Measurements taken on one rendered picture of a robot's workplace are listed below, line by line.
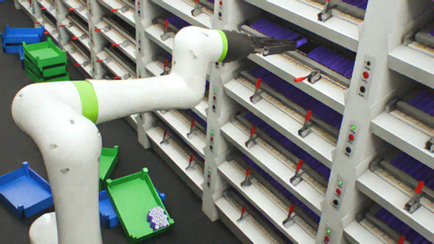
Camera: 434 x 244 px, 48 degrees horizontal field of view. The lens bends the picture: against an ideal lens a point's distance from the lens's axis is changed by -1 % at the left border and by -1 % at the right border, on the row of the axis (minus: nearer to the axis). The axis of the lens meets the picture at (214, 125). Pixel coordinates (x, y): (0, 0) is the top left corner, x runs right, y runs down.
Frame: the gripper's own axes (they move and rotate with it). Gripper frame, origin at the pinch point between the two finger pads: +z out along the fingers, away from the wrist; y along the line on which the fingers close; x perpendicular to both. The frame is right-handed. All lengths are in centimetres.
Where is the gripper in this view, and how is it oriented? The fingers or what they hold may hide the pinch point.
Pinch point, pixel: (285, 45)
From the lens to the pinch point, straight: 158.5
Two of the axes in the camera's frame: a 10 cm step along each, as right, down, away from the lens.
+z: 8.2, -1.0, 5.7
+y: 5.5, 4.5, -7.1
